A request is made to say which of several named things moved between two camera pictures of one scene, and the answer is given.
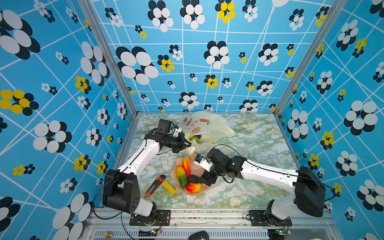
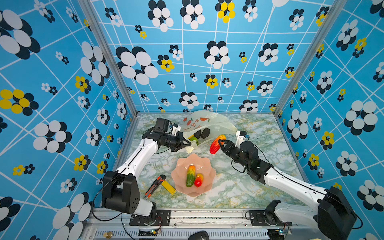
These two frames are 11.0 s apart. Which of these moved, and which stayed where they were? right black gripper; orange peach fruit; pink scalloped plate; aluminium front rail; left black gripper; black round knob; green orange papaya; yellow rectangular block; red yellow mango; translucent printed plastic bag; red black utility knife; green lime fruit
Moved: right black gripper; red yellow mango; green orange papaya; orange peach fruit
Stayed: red black utility knife; yellow rectangular block; aluminium front rail; black round knob; green lime fruit; translucent printed plastic bag; left black gripper; pink scalloped plate
